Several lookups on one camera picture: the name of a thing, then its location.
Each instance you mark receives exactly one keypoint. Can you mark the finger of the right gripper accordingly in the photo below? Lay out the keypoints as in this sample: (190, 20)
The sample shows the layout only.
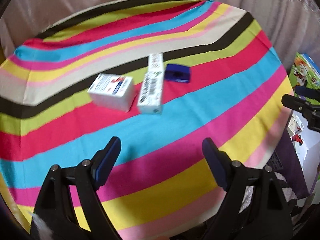
(306, 109)
(313, 94)

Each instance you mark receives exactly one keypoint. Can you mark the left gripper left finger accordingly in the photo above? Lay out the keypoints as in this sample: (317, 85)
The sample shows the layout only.
(68, 206)

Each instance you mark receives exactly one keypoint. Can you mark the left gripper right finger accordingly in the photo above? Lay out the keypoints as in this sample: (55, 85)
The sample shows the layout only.
(254, 206)

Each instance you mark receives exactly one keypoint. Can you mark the white red-heart medicine box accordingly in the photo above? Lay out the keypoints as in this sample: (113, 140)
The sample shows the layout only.
(113, 91)

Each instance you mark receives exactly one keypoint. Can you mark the green cartoon blanket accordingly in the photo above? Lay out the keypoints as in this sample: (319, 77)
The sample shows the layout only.
(304, 72)

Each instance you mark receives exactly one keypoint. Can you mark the white purple storage box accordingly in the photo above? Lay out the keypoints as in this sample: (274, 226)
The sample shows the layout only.
(298, 154)

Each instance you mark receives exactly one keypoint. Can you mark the beige velvet sofa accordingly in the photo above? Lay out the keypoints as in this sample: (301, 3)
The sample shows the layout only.
(291, 25)

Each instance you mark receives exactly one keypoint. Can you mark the rainbow striped cloth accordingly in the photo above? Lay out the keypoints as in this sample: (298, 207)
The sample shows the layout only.
(161, 184)

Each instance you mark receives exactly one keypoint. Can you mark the small blue box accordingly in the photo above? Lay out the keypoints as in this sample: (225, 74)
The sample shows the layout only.
(177, 73)

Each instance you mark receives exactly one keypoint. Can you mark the white gold long box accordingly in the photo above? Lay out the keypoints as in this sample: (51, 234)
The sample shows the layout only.
(155, 63)

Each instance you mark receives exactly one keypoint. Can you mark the white barcode medicine box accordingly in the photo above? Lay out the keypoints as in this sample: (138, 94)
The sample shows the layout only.
(150, 96)

